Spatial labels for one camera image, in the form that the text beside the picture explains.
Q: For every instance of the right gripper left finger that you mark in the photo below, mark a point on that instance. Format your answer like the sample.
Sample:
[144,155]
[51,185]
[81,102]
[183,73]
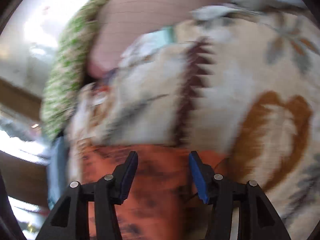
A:
[69,218]

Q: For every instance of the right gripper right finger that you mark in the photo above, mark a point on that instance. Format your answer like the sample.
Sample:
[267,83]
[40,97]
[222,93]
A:
[258,219]

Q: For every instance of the orange black floral blouse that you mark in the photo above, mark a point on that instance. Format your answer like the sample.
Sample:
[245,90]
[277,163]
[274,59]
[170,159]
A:
[162,202]

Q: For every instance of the blue folded cloth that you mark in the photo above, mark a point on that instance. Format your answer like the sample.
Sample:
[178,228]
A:
[56,170]

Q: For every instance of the wooden door with stained glass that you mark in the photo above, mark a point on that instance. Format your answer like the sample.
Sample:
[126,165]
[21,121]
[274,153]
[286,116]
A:
[23,162]

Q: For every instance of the cream leaf pattern blanket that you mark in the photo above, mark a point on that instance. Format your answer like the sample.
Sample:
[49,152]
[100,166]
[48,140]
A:
[237,85]

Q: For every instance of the green checkered pillow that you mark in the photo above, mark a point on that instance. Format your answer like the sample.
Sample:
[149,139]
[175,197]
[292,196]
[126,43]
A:
[68,70]

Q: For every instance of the white and teal small cloth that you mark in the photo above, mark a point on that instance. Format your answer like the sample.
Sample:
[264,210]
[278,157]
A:
[146,45]

